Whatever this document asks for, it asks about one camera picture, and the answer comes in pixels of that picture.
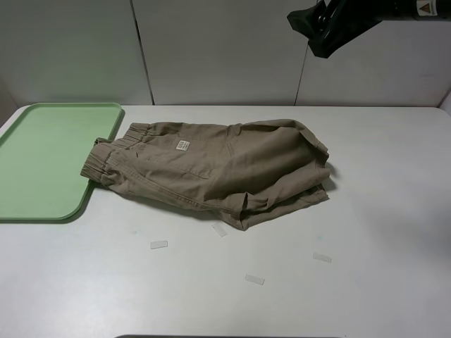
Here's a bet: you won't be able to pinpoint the clear tape strip right front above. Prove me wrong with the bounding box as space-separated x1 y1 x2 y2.
313 252 332 263

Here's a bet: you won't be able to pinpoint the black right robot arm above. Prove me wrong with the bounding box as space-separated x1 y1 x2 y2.
287 0 450 58

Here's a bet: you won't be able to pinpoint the green plastic tray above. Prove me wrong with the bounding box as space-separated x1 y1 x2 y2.
1 103 124 222

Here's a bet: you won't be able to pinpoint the clear tape strip near shorts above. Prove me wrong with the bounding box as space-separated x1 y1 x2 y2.
211 223 228 237

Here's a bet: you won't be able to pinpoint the khaki shorts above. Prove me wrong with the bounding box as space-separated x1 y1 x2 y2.
81 120 330 231

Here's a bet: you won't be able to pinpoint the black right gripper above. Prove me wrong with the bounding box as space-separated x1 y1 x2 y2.
287 0 385 59

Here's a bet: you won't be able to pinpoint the clear tape strip left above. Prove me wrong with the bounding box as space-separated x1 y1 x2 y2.
150 240 168 250

